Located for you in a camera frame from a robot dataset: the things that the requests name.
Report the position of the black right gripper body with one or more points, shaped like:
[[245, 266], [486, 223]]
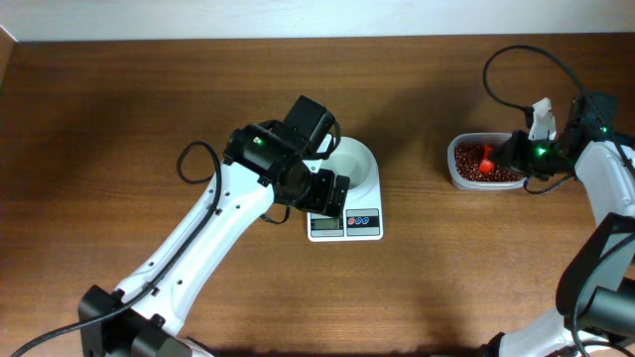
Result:
[[533, 157]]

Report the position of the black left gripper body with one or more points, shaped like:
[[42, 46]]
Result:
[[315, 192]]

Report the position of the orange measuring scoop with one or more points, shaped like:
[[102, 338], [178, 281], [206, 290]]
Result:
[[486, 166]]

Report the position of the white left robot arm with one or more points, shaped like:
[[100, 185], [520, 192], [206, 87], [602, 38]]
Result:
[[262, 165]]

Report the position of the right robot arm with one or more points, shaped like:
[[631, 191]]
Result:
[[595, 300]]

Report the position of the white bowl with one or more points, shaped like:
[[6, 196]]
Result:
[[354, 160]]

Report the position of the white kitchen scale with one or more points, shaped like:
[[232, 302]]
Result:
[[361, 220]]

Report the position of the clear plastic container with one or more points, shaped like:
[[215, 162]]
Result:
[[492, 139]]

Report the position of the red beans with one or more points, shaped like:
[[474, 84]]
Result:
[[467, 157]]

